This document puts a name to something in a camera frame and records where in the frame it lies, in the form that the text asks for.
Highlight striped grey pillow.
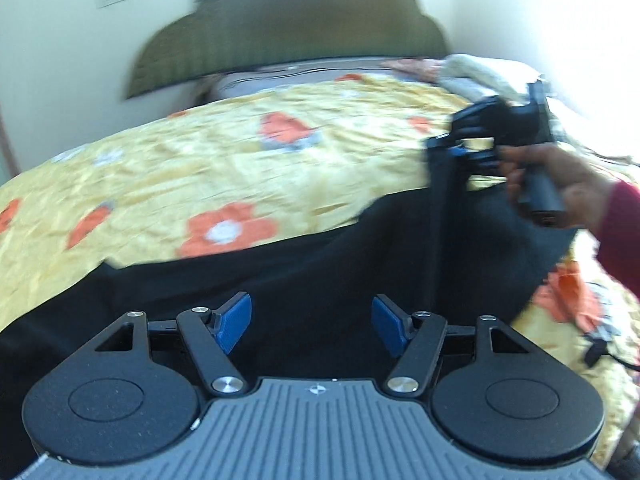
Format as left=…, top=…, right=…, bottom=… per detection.
left=200, top=57, right=401, bottom=107

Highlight yellow carrot print quilt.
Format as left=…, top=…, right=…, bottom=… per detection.
left=0, top=72, right=640, bottom=461

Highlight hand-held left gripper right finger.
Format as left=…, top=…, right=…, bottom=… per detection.
left=371, top=294, right=533, bottom=397

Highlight person's right forearm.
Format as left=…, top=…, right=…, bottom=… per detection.
left=594, top=179, right=640, bottom=302

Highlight person's right hand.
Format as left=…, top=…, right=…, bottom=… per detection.
left=497, top=142, right=620, bottom=232

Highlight white printed cloth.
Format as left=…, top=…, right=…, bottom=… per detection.
left=440, top=52, right=551, bottom=107

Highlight green padded headboard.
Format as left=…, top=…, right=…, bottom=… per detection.
left=122, top=0, right=451, bottom=101

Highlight pink cloth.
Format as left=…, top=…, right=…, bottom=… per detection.
left=382, top=57, right=447, bottom=84

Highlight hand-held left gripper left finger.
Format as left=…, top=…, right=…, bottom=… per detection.
left=95, top=291, right=253, bottom=396

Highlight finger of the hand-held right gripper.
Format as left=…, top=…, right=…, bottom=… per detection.
left=426, top=132, right=502, bottom=175

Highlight black cable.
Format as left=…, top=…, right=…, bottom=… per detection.
left=582, top=336, right=640, bottom=372

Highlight black pants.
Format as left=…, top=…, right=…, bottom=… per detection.
left=0, top=145, right=601, bottom=461

